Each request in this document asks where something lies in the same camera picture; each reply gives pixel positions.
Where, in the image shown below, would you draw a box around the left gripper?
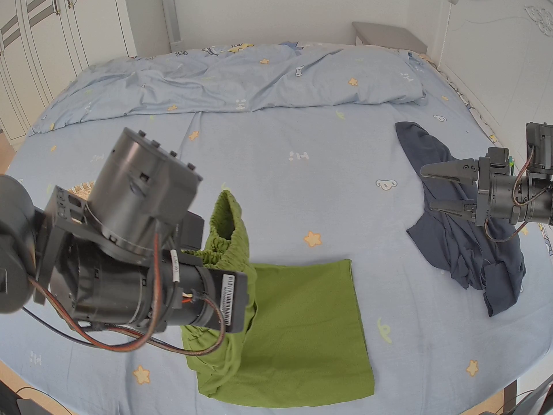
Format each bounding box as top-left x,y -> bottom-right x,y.
173,258 -> 255,334

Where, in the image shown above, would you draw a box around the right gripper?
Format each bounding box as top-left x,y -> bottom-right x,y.
420,157 -> 532,227

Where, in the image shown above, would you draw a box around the green shorts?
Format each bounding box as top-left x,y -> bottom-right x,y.
181,190 -> 376,409

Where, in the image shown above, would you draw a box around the dark blue garment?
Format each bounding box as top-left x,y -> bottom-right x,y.
395,121 -> 527,317

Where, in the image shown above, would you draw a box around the bed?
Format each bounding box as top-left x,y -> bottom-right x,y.
0,0 -> 553,415

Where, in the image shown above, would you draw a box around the round woven basket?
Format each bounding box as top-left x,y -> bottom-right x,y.
68,181 -> 96,203

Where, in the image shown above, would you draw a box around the grey bedside table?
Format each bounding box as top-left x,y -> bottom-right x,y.
352,21 -> 428,53

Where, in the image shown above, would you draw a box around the pale blue quilt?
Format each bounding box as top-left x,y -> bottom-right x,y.
28,41 -> 428,135

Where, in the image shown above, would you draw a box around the white wardrobe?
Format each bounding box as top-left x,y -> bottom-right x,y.
0,0 -> 137,142

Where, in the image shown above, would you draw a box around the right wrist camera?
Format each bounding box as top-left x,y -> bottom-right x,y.
486,146 -> 513,175

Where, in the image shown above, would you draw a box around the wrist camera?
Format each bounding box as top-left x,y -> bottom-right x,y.
486,146 -> 513,175
178,211 -> 206,252

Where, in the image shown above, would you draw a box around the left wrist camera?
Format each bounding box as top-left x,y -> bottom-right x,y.
178,211 -> 206,252

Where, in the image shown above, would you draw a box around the black cable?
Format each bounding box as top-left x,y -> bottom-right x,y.
13,385 -> 59,407

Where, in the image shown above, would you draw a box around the white vertical duct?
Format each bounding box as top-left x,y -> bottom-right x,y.
158,0 -> 183,53

